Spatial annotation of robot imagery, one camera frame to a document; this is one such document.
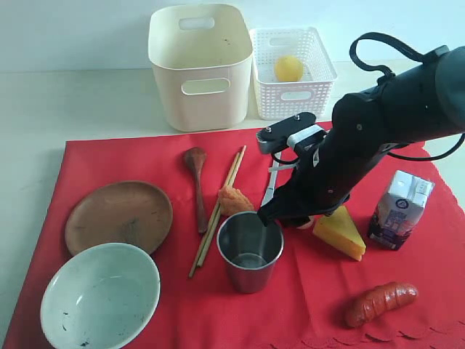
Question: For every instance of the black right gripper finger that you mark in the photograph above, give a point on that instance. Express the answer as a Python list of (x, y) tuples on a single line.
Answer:
[(275, 209), (295, 217)]

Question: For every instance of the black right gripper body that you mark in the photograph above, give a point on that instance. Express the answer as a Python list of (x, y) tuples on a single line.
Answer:
[(330, 166)]

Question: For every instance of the brown egg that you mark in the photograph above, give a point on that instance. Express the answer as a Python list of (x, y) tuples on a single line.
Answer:
[(308, 224)]

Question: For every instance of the yellow cheese wedge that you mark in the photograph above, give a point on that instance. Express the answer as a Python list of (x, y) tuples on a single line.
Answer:
[(339, 231)]

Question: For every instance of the orange fried food piece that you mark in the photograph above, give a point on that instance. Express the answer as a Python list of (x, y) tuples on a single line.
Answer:
[(232, 201)]

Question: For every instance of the yellow lemon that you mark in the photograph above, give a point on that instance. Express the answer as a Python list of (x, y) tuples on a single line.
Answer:
[(288, 69)]

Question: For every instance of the red grilled sausage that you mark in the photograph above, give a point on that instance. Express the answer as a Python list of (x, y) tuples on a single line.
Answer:
[(378, 301)]

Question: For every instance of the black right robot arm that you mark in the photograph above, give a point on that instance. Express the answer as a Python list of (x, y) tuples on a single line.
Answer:
[(423, 103)]

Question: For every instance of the silver table knife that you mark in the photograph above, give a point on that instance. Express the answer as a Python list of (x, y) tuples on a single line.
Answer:
[(268, 194)]

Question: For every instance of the stainless steel cup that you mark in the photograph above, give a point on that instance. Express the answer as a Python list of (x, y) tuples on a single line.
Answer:
[(250, 250)]

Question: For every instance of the left wooden chopstick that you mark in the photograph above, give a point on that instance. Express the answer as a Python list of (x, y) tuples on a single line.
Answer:
[(212, 225)]

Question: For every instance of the wooden chopstick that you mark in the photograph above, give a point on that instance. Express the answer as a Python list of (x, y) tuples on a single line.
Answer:
[(232, 174), (212, 225)]

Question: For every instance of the right wooden chopstick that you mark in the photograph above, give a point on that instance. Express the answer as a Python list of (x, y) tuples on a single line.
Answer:
[(232, 174)]

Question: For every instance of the white perforated plastic basket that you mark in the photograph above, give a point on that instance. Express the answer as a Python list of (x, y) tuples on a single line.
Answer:
[(278, 100)]

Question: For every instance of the brown wooden spoon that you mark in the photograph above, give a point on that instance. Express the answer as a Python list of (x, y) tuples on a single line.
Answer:
[(194, 159)]

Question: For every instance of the red table cloth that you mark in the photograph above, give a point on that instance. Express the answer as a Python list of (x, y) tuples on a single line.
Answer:
[(312, 284)]

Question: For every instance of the brown wooden plate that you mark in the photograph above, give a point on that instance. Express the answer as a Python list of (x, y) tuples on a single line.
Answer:
[(130, 212)]

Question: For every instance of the large cream plastic bin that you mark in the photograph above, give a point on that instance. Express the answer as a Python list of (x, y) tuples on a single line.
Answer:
[(201, 56)]

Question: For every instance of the pale green bowl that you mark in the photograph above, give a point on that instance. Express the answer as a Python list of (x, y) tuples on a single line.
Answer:
[(101, 298)]

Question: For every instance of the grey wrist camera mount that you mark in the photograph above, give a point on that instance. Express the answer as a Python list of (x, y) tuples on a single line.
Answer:
[(287, 133)]

